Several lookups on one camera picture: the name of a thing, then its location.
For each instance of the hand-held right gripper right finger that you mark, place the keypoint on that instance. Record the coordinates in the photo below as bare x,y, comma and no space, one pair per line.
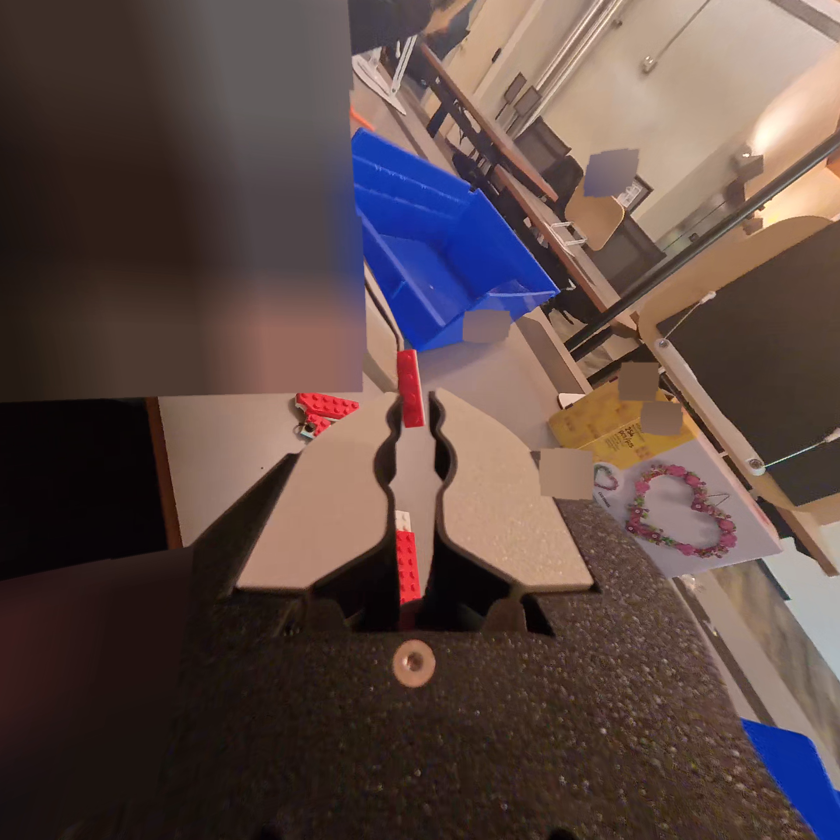
505,518

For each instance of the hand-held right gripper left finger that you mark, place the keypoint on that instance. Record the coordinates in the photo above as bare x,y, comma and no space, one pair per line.
328,518

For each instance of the small white toy brick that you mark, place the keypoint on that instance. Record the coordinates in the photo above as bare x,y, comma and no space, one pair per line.
402,520

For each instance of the red toy brick plate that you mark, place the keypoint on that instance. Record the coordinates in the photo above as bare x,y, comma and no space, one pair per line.
408,564
410,387

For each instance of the grey desk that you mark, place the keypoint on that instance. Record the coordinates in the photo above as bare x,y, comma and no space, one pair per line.
229,459

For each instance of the wooden top desk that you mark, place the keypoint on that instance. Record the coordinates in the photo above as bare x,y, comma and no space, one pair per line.
485,124
558,229

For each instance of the red wedge toy plate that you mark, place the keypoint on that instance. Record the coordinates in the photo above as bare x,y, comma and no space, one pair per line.
326,405
320,424

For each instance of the heart wreath print box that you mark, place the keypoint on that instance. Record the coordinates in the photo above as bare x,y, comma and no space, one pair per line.
623,518

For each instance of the clear acrylic stand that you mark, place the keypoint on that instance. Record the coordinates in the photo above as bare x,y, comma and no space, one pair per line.
568,234

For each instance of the wood framed black panel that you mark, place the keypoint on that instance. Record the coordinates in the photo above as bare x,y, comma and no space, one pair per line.
754,367

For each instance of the beige chair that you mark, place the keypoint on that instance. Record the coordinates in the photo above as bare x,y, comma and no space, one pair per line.
594,220

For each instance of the black pole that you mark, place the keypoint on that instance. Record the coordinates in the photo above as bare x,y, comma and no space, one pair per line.
709,239

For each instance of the small orange item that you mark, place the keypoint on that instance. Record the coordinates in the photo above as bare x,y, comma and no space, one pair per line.
362,120

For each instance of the white stand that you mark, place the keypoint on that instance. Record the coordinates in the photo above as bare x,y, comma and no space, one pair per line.
377,82

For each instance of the metal conduit pipes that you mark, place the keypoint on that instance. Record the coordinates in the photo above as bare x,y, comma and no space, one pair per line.
577,39

